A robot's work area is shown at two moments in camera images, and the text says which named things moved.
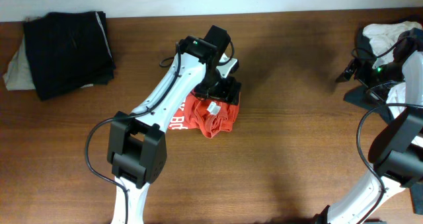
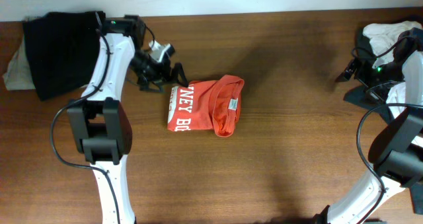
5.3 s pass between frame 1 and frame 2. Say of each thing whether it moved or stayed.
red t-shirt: stayed
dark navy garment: stayed
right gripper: stayed
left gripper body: moved
